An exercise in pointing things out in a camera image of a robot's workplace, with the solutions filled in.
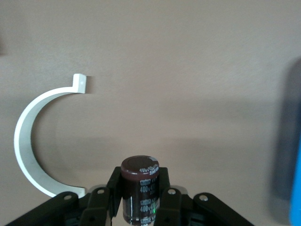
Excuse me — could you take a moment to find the blue plastic tray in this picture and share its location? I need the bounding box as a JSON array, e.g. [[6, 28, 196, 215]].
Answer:
[[274, 57, 301, 226]]

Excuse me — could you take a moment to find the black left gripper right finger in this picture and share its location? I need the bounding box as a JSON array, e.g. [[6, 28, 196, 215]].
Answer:
[[152, 167, 256, 226]]

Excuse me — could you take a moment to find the white curved pipe bracket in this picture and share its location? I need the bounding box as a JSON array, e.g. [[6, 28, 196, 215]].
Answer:
[[13, 73, 87, 198]]

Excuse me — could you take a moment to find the dark brown cylindrical capacitor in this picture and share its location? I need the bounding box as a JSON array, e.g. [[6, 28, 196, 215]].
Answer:
[[120, 154, 161, 226]]

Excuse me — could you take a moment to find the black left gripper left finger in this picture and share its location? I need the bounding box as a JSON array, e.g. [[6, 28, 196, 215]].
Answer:
[[0, 166, 123, 226]]

